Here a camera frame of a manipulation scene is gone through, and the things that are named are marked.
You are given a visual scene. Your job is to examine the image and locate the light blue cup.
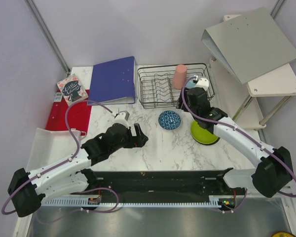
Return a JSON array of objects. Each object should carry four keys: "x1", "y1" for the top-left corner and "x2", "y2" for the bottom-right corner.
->
[{"x1": 185, "y1": 75, "x2": 199, "y2": 89}]

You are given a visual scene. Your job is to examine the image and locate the blue patterned bowl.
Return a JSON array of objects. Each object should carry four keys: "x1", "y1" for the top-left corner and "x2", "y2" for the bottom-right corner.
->
[{"x1": 158, "y1": 110, "x2": 181, "y2": 131}]

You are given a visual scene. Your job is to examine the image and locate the green plate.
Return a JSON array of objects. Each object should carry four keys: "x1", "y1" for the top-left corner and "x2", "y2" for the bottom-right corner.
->
[{"x1": 190, "y1": 121, "x2": 219, "y2": 144}]

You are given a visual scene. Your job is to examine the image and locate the black plate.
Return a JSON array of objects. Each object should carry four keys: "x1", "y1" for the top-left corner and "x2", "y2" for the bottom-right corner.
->
[{"x1": 201, "y1": 138, "x2": 220, "y2": 146}]

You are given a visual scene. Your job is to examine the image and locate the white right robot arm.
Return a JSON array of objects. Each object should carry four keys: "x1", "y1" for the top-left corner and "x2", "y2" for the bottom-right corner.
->
[{"x1": 177, "y1": 87, "x2": 293, "y2": 198}]

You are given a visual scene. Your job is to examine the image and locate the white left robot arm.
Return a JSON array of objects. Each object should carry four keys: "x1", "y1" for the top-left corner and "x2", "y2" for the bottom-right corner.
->
[{"x1": 8, "y1": 123, "x2": 148, "y2": 217}]

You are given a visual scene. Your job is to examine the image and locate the pink cup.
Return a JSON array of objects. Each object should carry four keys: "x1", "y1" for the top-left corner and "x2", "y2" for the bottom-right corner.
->
[{"x1": 172, "y1": 64, "x2": 187, "y2": 89}]

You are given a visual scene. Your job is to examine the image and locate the white two-tier shelf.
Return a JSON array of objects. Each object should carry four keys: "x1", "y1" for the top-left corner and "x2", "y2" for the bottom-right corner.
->
[{"x1": 210, "y1": 15, "x2": 296, "y2": 130}]

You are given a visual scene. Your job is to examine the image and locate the little women book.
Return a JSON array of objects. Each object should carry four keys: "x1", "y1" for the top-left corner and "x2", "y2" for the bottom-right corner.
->
[{"x1": 57, "y1": 74, "x2": 88, "y2": 106}]

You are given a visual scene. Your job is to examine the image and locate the clear plastic sleeve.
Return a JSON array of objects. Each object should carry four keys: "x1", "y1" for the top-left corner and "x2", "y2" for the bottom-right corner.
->
[{"x1": 26, "y1": 128, "x2": 77, "y2": 171}]

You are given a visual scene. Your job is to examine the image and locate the small white label card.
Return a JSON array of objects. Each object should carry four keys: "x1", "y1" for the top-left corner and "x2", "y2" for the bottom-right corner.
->
[{"x1": 54, "y1": 92, "x2": 62, "y2": 102}]

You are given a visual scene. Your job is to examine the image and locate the yellow object at corner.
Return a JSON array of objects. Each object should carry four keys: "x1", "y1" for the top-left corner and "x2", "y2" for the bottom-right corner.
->
[{"x1": 272, "y1": 232, "x2": 295, "y2": 237}]

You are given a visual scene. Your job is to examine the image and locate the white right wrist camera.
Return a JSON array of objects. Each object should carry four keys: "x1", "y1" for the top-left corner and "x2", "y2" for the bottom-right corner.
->
[{"x1": 194, "y1": 77, "x2": 210, "y2": 92}]

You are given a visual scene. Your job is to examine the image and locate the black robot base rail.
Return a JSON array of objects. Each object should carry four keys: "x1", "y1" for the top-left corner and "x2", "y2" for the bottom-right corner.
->
[{"x1": 81, "y1": 169, "x2": 245, "y2": 204}]

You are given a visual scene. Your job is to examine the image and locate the black wire dish rack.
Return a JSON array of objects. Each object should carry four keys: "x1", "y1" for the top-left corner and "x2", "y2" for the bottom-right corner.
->
[{"x1": 137, "y1": 63, "x2": 215, "y2": 109}]

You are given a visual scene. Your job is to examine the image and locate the blue ring binder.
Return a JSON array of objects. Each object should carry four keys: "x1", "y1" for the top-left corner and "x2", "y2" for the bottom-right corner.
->
[{"x1": 89, "y1": 56, "x2": 136, "y2": 105}]

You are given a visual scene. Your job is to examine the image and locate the grey ring binder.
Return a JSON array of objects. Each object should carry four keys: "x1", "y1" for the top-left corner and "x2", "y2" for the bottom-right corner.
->
[{"x1": 202, "y1": 7, "x2": 296, "y2": 84}]

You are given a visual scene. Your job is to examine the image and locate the light blue cable duct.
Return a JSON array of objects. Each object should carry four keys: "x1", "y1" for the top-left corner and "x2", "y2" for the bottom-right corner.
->
[{"x1": 42, "y1": 196, "x2": 221, "y2": 208}]

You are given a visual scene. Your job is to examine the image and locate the aluminium frame post right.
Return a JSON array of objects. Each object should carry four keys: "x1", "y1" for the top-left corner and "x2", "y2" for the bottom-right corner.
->
[{"x1": 270, "y1": 0, "x2": 286, "y2": 20}]

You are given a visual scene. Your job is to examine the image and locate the aluminium frame post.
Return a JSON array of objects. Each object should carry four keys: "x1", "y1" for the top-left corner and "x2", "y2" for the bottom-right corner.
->
[
  {"x1": 270, "y1": 0, "x2": 286, "y2": 20},
  {"x1": 24, "y1": 0, "x2": 71, "y2": 75}
]

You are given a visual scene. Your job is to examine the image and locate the aluminium frame post left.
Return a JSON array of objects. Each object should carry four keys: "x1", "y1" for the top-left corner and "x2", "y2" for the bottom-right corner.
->
[{"x1": 24, "y1": 0, "x2": 71, "y2": 75}]

